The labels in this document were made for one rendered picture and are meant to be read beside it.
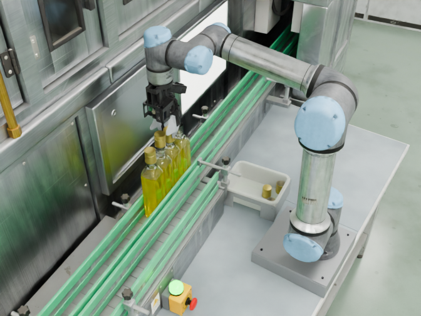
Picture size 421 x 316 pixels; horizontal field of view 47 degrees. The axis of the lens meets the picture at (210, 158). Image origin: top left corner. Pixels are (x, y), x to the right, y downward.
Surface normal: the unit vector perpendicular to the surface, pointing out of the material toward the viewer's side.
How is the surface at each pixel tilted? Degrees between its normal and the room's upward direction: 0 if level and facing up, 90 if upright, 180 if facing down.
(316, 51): 90
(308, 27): 90
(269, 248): 3
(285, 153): 0
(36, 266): 90
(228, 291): 0
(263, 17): 90
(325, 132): 81
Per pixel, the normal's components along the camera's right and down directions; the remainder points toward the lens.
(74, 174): 0.88, 0.31
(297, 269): -0.02, -0.79
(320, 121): -0.47, 0.44
